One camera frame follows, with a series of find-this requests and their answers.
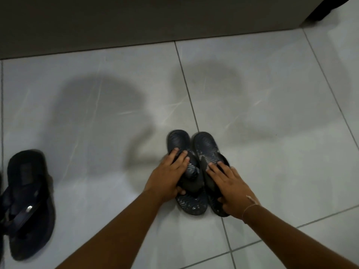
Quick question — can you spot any dark blue slide sandal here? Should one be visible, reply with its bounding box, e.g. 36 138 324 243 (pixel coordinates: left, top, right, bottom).
192 132 231 218
167 129 209 216

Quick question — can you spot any person's right forearm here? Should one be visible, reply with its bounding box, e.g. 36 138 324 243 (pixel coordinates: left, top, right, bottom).
242 204 359 269

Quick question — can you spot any person's left forearm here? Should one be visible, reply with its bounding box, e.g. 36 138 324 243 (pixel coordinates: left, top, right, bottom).
56 190 164 269

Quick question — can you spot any thin string bracelet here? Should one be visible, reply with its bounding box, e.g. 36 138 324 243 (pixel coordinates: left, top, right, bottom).
241 195 261 225

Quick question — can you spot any person's right hand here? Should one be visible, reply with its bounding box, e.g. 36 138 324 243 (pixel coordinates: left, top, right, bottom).
206 161 261 220

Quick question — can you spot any black flip-flop with blue straps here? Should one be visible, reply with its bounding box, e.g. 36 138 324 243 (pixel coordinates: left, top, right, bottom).
0 150 56 261

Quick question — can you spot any person's left hand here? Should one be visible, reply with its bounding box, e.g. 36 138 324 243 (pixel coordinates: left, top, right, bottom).
143 148 190 204

